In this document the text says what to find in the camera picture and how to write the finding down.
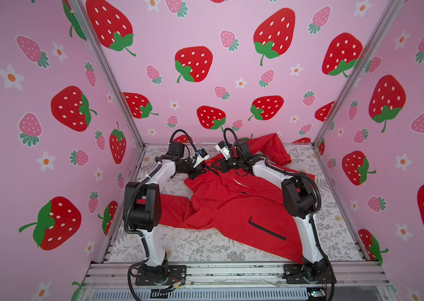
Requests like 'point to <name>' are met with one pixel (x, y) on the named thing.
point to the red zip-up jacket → (253, 204)
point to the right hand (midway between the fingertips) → (209, 167)
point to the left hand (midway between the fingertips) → (204, 170)
